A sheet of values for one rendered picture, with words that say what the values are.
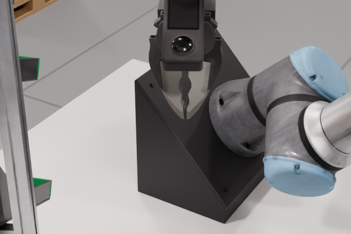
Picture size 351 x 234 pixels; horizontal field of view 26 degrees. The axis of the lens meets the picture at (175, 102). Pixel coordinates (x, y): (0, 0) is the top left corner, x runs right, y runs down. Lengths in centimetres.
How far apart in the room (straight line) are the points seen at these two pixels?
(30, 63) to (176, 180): 64
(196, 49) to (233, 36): 326
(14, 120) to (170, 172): 70
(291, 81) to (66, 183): 49
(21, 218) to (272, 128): 60
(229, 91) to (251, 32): 276
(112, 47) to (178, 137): 266
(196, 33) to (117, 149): 76
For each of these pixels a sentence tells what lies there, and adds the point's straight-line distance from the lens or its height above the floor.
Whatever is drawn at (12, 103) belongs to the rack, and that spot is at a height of 139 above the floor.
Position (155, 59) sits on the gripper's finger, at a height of 131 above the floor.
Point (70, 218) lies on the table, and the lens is 141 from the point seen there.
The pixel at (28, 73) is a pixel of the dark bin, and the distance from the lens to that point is 80.
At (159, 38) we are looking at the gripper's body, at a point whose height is 134.
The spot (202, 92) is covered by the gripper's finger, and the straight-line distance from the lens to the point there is 96.
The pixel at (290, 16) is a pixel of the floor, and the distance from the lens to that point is 439.
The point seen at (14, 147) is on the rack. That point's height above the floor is 133.
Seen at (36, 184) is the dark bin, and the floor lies 120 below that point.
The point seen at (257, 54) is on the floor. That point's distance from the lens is 392.
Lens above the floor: 173
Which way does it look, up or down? 30 degrees down
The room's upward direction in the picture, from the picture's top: straight up
